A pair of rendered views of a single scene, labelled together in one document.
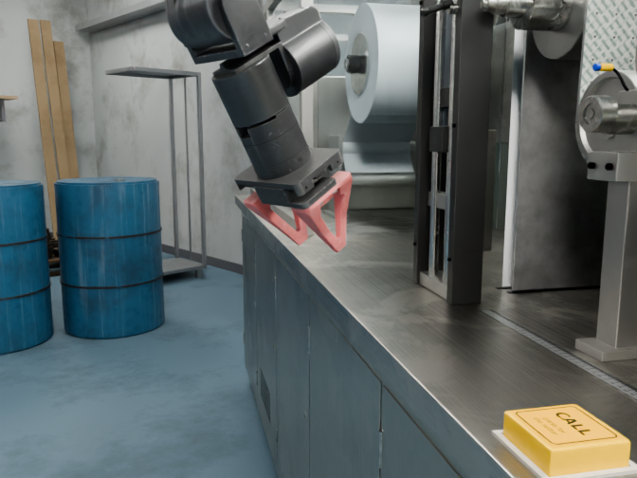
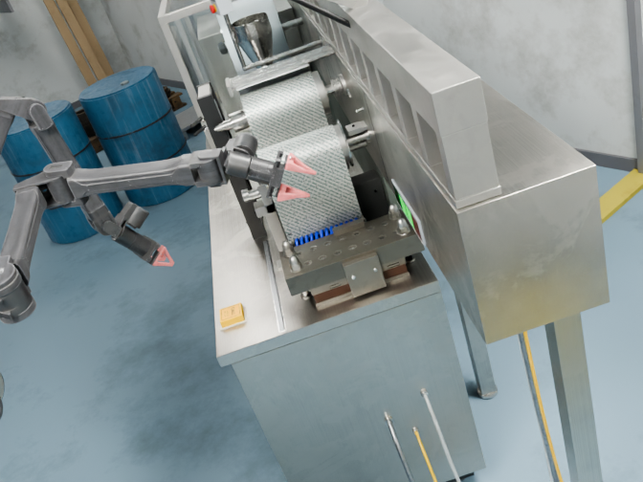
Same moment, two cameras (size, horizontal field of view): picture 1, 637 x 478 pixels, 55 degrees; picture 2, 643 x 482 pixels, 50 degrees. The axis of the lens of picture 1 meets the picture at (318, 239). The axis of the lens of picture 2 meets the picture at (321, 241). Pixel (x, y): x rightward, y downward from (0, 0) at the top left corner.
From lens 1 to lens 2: 1.73 m
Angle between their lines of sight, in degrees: 24
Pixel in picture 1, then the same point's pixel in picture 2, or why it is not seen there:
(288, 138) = (140, 246)
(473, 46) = (220, 142)
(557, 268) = not seen: hidden behind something
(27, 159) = (46, 34)
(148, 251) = (166, 131)
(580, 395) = (257, 292)
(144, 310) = not seen: hidden behind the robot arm
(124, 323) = (169, 189)
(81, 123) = not seen: outside the picture
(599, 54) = (264, 143)
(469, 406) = (221, 304)
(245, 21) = (112, 230)
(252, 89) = (122, 240)
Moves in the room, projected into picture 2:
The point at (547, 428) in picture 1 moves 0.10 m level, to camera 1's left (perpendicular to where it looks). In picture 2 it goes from (225, 314) to (193, 320)
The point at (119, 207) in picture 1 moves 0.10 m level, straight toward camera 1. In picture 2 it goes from (132, 106) to (132, 110)
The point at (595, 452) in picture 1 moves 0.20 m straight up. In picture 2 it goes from (232, 319) to (208, 265)
